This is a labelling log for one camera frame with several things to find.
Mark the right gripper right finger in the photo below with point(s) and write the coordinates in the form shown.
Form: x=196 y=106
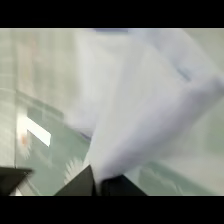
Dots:
x=121 y=186

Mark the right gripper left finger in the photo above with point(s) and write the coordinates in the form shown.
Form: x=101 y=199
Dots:
x=81 y=185

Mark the lavender shirt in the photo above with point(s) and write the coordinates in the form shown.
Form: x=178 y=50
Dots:
x=146 y=110

